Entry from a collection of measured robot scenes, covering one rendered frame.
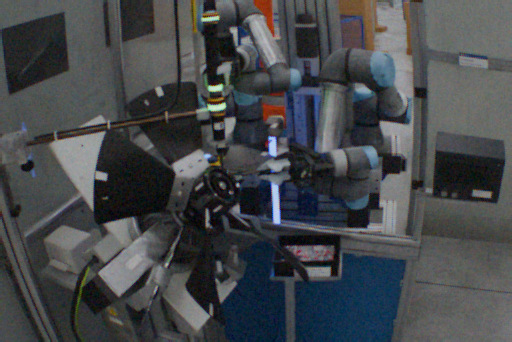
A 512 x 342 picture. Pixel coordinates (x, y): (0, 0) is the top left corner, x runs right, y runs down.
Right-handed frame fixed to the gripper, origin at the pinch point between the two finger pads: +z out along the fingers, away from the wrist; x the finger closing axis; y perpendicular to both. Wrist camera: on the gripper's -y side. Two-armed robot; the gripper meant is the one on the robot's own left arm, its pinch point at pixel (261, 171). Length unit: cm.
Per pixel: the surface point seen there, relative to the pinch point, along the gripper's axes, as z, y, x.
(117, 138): 37.6, 18.0, -25.0
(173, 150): 24.0, 1.8, -11.4
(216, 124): 12.0, 3.7, -17.9
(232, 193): 10.9, 14.8, -3.4
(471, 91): -157, -92, 20
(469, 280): -139, -36, 123
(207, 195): 17.5, 18.1, -6.1
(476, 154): -64, 23, -7
